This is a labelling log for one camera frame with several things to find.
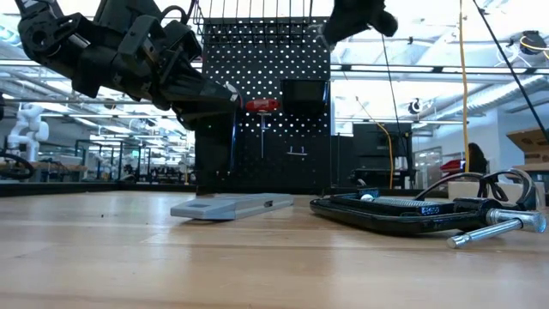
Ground black perforated pegboard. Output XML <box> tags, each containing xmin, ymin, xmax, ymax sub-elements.
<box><xmin>195</xmin><ymin>16</ymin><xmax>334</xmax><ymax>195</ymax></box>

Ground short black pegboard bin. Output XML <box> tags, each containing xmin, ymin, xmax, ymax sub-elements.
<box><xmin>281</xmin><ymin>78</ymin><xmax>331</xmax><ymax>117</ymax></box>

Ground black wire basket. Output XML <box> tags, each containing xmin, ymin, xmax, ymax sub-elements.
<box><xmin>191</xmin><ymin>0</ymin><xmax>315</xmax><ymax>46</ymax></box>

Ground black frame workbench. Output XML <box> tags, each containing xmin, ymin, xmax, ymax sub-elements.
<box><xmin>75</xmin><ymin>136</ymin><xmax>196</xmax><ymax>185</ymax></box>

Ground black aluminium table frame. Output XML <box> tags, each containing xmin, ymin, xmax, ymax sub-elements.
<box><xmin>0</xmin><ymin>179</ymin><xmax>549</xmax><ymax>199</ymax></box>

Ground black cabinet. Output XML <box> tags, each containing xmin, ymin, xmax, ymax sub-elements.
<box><xmin>352</xmin><ymin>122</ymin><xmax>413</xmax><ymax>190</ymax></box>

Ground brown cardboard box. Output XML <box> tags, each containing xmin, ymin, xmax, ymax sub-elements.
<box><xmin>505</xmin><ymin>126</ymin><xmax>549</xmax><ymax>173</ymax></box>

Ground long yellow cable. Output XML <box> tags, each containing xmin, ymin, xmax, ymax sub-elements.
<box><xmin>457</xmin><ymin>0</ymin><xmax>472</xmax><ymax>173</ymax></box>

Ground black safety glasses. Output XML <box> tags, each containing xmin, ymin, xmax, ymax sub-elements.
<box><xmin>412</xmin><ymin>167</ymin><xmax>540</xmax><ymax>212</ymax></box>

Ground black C-clamp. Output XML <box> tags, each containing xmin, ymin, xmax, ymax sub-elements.
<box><xmin>309</xmin><ymin>187</ymin><xmax>548</xmax><ymax>251</ymax></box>

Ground tall black pegboard bin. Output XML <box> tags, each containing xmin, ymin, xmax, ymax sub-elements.
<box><xmin>195</xmin><ymin>128</ymin><xmax>238</xmax><ymax>195</ymax></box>

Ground curved yellow cable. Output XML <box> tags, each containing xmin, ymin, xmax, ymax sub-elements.
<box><xmin>355</xmin><ymin>96</ymin><xmax>395</xmax><ymax>190</ymax></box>

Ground black looped hose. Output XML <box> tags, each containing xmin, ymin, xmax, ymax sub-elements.
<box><xmin>0</xmin><ymin>152</ymin><xmax>38</xmax><ymax>181</ymax></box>

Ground person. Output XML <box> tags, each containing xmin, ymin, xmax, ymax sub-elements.
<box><xmin>465</xmin><ymin>142</ymin><xmax>490</xmax><ymax>175</ymax></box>

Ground white robot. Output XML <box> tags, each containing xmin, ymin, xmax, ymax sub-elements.
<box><xmin>4</xmin><ymin>102</ymin><xmax>51</xmax><ymax>163</ymax></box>

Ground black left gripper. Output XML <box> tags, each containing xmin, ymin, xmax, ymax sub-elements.
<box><xmin>72</xmin><ymin>15</ymin><xmax>239</xmax><ymax>131</ymax></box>

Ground thin black pole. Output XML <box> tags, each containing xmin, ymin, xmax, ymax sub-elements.
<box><xmin>471</xmin><ymin>0</ymin><xmax>549</xmax><ymax>142</ymax></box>

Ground blue spirit level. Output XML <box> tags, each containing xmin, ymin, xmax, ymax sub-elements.
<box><xmin>170</xmin><ymin>192</ymin><xmax>296</xmax><ymax>222</ymax></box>

